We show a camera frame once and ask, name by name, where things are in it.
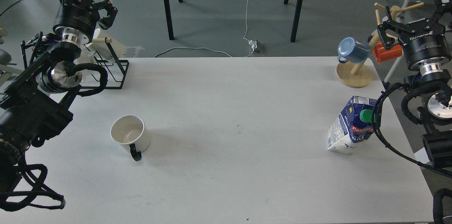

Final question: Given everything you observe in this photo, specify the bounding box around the black wire rack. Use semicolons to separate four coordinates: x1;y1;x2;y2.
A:
74;43;129;90

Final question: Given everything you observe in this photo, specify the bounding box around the blue white milk carton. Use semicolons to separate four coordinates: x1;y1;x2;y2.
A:
328;96;377;154

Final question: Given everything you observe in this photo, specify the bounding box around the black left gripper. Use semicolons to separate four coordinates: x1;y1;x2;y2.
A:
52;0;118;39

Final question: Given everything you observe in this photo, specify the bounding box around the white cup in rack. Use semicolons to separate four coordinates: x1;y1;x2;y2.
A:
76;28;126;66

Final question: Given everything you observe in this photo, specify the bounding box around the white power adapter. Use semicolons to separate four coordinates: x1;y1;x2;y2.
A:
248;40;266;54

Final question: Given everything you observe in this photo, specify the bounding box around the white mug black handle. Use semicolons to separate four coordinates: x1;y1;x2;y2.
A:
110;115;151;161

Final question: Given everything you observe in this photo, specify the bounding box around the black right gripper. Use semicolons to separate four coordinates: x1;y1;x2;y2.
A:
377;0;451;71

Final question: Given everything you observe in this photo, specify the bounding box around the blue mug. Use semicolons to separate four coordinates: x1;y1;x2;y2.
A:
337;37;371;64

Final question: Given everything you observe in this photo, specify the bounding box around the orange mug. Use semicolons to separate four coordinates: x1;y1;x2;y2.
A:
373;41;403;63

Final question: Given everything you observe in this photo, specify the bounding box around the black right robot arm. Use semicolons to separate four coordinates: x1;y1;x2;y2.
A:
371;0;451;178

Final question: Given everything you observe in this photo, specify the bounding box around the white power cable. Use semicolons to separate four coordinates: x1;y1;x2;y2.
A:
154;0;263;58

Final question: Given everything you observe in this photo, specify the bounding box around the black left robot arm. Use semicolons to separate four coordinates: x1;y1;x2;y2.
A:
0;0;117;212

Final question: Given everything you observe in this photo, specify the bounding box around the wooden mug tree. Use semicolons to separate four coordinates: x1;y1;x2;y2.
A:
335;2;424;88

